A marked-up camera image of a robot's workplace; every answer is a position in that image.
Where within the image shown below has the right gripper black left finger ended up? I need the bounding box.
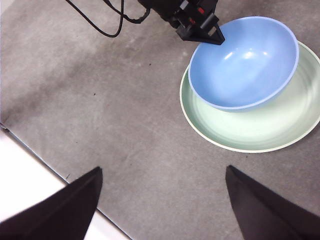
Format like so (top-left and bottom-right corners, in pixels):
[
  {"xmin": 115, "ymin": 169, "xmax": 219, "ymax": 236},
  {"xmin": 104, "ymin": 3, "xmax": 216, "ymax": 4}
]
[{"xmin": 0, "ymin": 166, "xmax": 104, "ymax": 240}]

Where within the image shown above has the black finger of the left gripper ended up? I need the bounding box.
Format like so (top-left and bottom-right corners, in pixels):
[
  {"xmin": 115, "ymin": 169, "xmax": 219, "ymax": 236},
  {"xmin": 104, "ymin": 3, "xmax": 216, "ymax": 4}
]
[{"xmin": 175, "ymin": 12, "xmax": 225, "ymax": 46}]

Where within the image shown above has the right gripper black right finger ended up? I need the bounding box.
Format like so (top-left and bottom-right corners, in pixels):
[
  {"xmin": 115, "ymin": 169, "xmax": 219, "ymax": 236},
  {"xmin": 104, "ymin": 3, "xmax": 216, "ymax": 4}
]
[{"xmin": 225, "ymin": 164, "xmax": 320, "ymax": 240}]

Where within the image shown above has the blue ribbed bowl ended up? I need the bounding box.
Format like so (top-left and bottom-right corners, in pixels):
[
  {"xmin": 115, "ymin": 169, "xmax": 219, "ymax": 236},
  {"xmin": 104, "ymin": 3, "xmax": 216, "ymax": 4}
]
[{"xmin": 187, "ymin": 16, "xmax": 300, "ymax": 113}]

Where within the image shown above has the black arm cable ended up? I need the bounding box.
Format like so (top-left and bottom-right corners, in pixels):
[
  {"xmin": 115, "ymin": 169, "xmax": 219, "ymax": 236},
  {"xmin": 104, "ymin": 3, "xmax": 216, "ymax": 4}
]
[
  {"xmin": 103, "ymin": 0, "xmax": 151, "ymax": 25},
  {"xmin": 65, "ymin": 0, "xmax": 125, "ymax": 39}
]

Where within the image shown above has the green round plate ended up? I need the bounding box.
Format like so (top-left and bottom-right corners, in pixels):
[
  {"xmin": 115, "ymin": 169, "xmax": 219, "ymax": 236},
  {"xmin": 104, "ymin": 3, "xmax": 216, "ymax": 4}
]
[{"xmin": 179, "ymin": 41, "xmax": 320, "ymax": 154}]

